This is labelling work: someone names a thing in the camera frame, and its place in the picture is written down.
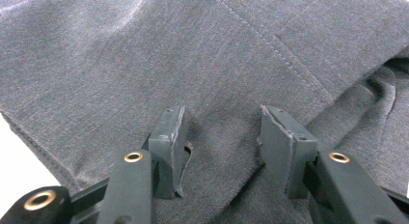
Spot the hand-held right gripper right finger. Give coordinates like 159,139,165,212
256,104,320,200

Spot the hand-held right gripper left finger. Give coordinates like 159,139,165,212
148,104,193,200

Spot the dark grey pleated skirt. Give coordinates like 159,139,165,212
0,0,409,224

